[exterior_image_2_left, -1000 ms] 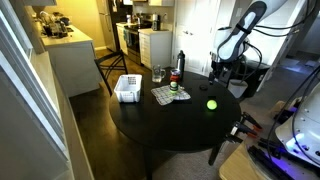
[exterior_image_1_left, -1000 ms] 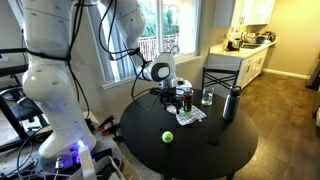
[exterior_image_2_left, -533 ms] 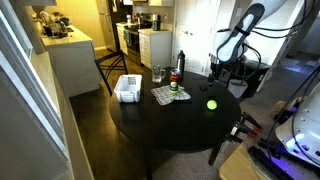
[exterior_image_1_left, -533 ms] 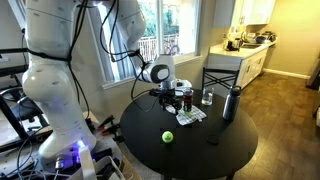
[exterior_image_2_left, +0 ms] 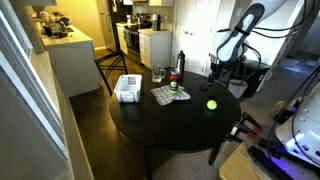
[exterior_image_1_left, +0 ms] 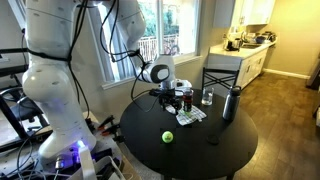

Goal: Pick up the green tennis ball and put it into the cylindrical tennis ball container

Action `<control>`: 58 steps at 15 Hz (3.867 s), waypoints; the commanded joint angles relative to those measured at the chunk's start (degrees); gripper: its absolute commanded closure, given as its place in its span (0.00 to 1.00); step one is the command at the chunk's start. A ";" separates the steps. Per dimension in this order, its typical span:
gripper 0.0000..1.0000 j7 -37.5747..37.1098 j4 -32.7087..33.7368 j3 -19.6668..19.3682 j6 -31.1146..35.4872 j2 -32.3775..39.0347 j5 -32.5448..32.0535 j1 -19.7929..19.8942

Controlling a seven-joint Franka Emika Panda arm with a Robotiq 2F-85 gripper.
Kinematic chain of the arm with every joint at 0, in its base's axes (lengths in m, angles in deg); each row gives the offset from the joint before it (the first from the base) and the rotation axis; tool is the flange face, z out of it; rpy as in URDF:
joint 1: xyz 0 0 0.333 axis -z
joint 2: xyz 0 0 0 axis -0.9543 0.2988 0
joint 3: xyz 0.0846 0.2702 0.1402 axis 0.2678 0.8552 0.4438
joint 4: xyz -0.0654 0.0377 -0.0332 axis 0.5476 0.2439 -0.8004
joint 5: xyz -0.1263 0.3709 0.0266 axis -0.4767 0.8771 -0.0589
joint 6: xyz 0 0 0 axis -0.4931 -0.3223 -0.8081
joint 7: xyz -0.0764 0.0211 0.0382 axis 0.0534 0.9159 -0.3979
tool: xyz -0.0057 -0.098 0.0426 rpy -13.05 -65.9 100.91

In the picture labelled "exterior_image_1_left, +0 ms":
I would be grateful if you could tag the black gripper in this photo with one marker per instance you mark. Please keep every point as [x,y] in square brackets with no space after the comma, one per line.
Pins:
[170,94]

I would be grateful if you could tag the green tennis ball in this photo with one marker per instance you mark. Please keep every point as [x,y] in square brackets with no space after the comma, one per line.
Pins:
[167,136]

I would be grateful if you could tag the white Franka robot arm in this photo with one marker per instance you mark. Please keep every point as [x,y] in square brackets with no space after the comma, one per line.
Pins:
[53,83]

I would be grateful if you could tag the clear cylindrical ball container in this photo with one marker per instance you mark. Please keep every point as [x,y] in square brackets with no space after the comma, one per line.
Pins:
[187,99]

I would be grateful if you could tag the checkered white cloth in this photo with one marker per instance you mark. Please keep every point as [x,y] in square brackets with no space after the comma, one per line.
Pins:
[192,115]

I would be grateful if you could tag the clear drinking glass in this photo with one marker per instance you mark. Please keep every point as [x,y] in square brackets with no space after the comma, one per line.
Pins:
[207,96]

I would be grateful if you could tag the black metal chair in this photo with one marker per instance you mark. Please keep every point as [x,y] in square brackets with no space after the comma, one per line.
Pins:
[220,79]

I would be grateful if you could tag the grey metal water bottle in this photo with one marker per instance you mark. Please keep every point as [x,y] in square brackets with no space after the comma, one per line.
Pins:
[231,105]

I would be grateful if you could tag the orange black clamp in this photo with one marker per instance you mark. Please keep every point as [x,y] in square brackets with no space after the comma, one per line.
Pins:
[110,130]
[106,121]

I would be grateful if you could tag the white framed window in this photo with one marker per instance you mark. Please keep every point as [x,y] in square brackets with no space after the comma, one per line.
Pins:
[180,26]

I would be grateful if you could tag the cluttered robot mounting cart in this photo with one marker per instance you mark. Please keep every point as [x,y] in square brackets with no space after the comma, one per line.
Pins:
[110,156]

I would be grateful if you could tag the black countertop appliance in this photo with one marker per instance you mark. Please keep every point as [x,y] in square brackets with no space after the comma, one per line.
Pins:
[233,44]

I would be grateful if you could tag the white kitchen counter cabinet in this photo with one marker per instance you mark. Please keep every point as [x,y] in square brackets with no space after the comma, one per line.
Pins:
[248,63]

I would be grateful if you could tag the dark countertop pots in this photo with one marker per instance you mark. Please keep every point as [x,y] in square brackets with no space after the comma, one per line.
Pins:
[265,37]

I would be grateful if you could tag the white wall cabinets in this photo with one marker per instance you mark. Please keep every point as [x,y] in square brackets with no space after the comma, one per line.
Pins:
[250,11]

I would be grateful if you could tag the black metal stand frame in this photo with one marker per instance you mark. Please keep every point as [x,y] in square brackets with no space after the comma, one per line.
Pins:
[10,120]

